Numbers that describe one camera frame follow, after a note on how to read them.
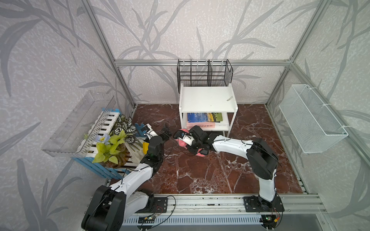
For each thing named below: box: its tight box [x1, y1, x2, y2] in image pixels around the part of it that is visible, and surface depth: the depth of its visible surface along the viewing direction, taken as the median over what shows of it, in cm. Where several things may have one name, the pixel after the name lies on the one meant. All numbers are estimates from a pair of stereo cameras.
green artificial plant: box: [92, 129, 131, 168], surface depth 70 cm
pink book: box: [186, 121, 216, 130], surface depth 84 cm
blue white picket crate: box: [72, 107, 146, 180], surface depth 72 cm
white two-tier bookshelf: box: [178, 83, 238, 138], surface depth 78 cm
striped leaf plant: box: [113, 114, 137, 144], surface depth 75 cm
